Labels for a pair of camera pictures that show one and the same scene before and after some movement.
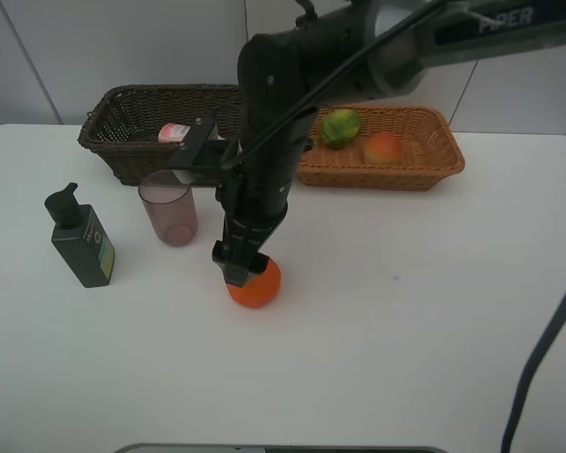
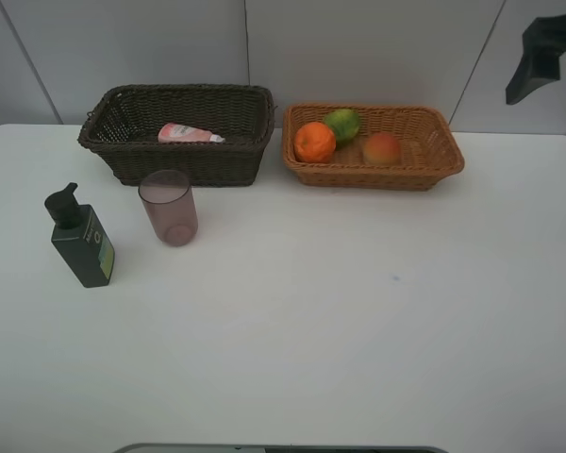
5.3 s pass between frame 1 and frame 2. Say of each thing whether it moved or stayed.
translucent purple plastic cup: stayed
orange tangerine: moved
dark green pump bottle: stayed
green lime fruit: stayed
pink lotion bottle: stayed
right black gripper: moved
